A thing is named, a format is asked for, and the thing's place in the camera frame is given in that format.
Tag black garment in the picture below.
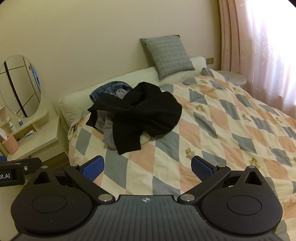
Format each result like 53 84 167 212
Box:
86 82 182 155

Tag cream vanity dresser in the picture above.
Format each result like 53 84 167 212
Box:
1 102 68 162

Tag white lotion bottle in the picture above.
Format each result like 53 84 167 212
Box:
9 120 16 132

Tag checkered quilt bedspread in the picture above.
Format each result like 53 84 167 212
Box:
60 68 295 240

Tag grey garment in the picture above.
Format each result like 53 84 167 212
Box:
89 86 142 154

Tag white long pillow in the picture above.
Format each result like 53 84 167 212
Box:
58 56 207 128

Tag oval vanity mirror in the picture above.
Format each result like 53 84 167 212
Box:
1 54 41 118

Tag blue denim jeans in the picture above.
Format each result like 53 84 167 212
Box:
89 81 132 103

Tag white round side table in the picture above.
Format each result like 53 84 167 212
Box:
218 70 247 86

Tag grey plaid cushion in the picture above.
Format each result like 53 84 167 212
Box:
140 35 195 80

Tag pink curtain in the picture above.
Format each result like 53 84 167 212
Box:
219 1 295 118

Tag wall socket plate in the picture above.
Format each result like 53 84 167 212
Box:
206 58 214 65

